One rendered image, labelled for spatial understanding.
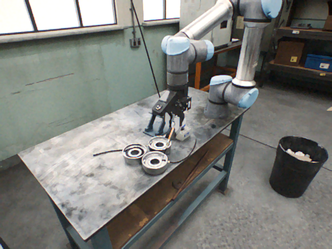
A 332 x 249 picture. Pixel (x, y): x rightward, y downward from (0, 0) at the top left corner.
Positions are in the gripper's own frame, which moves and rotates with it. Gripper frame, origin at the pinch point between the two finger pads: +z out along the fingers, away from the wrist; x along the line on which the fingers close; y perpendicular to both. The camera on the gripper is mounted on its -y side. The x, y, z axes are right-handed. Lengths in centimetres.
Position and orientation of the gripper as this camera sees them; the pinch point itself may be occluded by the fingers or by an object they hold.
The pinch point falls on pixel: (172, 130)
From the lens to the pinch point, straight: 84.4
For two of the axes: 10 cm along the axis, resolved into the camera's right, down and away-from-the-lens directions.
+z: 0.0, 8.5, 5.3
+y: 6.3, -4.2, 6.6
